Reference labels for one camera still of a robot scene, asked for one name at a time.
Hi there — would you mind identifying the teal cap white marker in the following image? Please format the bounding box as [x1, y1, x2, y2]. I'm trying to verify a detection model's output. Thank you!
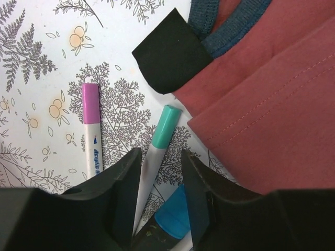
[132, 105, 182, 234]

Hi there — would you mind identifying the red folded shirt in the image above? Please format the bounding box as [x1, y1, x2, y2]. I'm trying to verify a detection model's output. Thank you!
[132, 0, 334, 193]

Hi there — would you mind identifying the floral patterned table mat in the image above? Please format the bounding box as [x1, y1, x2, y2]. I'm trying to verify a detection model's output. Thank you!
[0, 0, 239, 236]

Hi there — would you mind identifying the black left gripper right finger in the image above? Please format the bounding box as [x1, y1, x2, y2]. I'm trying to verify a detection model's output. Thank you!
[181, 150, 334, 250]

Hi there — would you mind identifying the blue cap thin marker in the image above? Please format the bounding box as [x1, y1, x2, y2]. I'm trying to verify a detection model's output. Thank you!
[171, 232, 193, 251]

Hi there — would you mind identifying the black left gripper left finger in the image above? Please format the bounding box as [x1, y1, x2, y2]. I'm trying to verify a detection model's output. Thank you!
[1, 148, 142, 250]

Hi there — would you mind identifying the blue cap highlighter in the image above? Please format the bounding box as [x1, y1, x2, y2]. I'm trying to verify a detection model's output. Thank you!
[131, 185, 191, 251]

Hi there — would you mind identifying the pink cap white marker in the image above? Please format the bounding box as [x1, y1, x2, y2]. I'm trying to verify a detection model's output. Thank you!
[82, 83, 103, 179]

